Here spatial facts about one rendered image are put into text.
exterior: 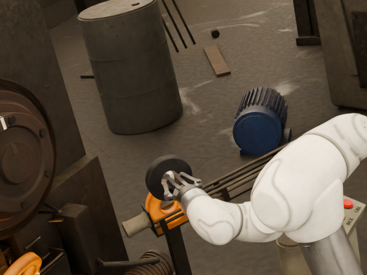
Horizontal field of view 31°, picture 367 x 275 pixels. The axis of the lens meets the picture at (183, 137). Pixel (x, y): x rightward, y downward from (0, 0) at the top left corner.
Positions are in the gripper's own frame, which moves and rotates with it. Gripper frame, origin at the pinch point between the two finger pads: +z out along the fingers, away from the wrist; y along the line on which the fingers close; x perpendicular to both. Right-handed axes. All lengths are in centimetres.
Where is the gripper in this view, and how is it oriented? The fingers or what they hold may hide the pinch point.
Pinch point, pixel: (167, 173)
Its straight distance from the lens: 216.6
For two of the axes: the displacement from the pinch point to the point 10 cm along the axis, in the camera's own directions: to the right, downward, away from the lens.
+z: -3.8, -3.5, 8.6
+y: 9.0, -3.4, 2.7
